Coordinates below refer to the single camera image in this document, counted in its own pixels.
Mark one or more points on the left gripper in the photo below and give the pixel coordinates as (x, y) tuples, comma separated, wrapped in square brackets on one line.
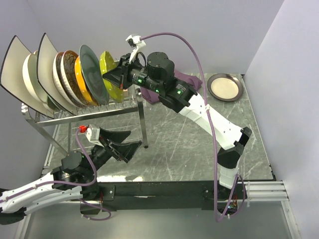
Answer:
[(126, 151)]

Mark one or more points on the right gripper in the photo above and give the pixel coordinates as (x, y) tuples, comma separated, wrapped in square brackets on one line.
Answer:
[(119, 75)]

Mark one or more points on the lime green dotted plate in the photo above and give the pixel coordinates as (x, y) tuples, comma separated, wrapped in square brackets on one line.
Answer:
[(107, 63)]

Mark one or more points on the dark green round plate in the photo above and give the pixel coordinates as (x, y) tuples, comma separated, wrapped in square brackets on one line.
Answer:
[(92, 75)]

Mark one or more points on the purple-rimmed beige plate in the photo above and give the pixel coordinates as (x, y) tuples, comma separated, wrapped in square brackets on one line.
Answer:
[(225, 87)]

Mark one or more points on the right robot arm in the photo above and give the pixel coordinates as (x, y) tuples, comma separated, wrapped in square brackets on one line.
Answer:
[(157, 75)]

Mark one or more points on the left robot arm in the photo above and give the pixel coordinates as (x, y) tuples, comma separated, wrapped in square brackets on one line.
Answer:
[(74, 179)]

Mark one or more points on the steel dish rack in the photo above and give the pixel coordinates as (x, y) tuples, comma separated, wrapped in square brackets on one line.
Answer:
[(129, 105)]

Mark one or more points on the wooden cutlery box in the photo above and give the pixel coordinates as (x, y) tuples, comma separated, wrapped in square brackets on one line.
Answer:
[(125, 93)]

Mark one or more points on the orange dotted plate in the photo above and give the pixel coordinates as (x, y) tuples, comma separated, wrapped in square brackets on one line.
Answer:
[(82, 85)]

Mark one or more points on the brown scale-pattern plate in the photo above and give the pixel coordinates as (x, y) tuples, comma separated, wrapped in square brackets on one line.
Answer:
[(69, 78)]

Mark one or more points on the black base beam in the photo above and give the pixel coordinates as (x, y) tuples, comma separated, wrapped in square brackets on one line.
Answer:
[(117, 196)]

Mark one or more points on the white ribbed brown bowl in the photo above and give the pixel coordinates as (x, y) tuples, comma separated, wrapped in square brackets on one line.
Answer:
[(57, 78)]

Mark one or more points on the purple cloth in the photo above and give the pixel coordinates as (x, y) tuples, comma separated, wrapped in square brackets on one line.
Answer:
[(152, 97)]

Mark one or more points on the white round plate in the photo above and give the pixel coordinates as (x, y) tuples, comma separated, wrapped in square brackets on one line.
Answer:
[(29, 74)]

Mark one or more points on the large square plate, far left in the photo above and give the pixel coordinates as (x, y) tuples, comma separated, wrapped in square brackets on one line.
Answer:
[(11, 77)]

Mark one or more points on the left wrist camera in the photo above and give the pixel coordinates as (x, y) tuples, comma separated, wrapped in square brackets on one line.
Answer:
[(92, 134)]

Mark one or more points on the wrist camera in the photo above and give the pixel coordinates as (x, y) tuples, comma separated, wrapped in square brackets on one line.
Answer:
[(92, 134), (137, 44)]

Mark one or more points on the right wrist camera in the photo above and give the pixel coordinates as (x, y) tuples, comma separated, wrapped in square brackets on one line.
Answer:
[(137, 44)]

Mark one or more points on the aluminium rail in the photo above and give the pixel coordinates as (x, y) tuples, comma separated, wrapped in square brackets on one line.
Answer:
[(266, 191)]

